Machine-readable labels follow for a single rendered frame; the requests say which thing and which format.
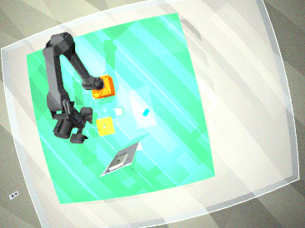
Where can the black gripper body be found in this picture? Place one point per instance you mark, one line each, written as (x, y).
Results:
(78, 138)

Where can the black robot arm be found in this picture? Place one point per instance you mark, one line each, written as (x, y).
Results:
(57, 98)

